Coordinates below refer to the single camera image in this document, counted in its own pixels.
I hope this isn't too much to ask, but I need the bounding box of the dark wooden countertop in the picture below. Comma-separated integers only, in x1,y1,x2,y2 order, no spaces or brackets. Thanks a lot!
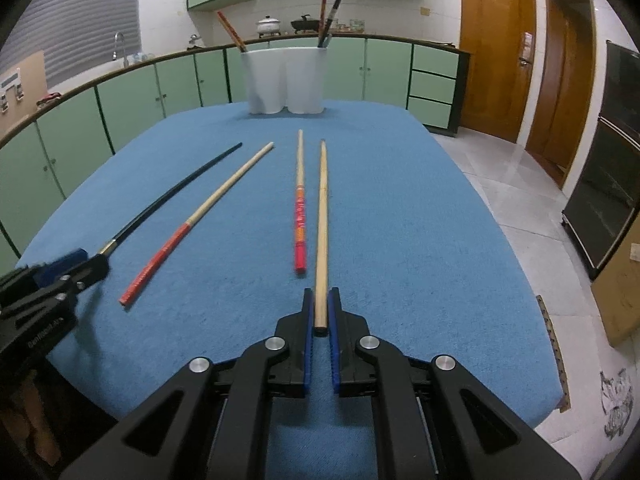
0,32,473,148

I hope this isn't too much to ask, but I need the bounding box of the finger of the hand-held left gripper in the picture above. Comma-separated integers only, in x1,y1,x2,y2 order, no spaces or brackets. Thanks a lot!
36,248,90,285
52,254,112,302

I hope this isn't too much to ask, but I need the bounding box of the red-orange patterned chopstick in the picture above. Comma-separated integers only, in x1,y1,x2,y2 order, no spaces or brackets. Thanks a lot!
292,129,308,275

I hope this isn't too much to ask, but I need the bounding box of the white wall-mounted device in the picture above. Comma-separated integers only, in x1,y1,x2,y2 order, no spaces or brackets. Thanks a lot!
0,69,25,113

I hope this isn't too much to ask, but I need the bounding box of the cardboard box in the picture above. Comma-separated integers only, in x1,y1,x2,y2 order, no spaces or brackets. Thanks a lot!
590,244,640,347

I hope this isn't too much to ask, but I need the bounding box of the plain wooden chopstick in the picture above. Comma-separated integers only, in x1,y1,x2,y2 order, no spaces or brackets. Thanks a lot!
314,140,330,337

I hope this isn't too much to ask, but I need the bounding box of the long green base cabinet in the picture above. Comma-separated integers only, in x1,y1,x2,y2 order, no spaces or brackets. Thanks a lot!
0,45,248,258

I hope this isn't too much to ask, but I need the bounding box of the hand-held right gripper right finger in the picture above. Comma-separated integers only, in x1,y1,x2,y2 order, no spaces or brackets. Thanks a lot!
327,287,581,480

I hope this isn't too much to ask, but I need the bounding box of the green drawer unit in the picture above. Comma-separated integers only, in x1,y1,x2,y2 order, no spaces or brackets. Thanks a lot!
407,42,462,134

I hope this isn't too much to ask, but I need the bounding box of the black glass-door cabinet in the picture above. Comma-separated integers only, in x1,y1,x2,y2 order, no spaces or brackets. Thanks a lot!
561,40,640,282

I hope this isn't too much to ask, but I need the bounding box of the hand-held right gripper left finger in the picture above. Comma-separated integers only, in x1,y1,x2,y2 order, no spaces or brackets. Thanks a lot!
59,287,317,480

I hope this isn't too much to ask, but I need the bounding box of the red-striped brown chopstick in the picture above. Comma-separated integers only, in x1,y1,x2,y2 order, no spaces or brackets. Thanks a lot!
216,11,248,53

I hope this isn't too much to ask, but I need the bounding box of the blue tablecloth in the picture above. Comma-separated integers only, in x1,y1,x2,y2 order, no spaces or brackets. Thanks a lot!
15,100,563,480

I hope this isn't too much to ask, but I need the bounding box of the wooden door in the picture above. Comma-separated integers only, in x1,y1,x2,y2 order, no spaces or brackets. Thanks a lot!
525,0,598,187
459,0,537,144

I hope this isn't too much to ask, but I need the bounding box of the black wok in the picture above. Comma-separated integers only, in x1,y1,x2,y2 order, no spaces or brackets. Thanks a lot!
291,15,326,35

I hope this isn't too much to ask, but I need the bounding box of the white utensil holder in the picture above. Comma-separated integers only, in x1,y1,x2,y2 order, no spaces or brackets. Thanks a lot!
240,46,326,115

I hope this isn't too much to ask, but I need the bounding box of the red-handled pale chopstick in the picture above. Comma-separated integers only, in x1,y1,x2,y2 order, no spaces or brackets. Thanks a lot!
119,141,276,307

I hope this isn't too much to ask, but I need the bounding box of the crumpled grey paper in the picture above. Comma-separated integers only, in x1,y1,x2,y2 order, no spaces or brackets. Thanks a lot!
597,367,634,441

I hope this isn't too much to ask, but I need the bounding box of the black chopstick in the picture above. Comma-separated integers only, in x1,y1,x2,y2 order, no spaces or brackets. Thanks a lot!
322,0,343,48
97,142,243,256

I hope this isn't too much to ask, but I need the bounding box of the grey window blind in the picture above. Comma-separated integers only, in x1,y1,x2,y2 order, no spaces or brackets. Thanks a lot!
10,0,141,92

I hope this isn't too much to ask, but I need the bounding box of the patterned wooden table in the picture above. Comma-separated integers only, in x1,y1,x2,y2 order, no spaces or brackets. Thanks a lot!
535,294,572,413

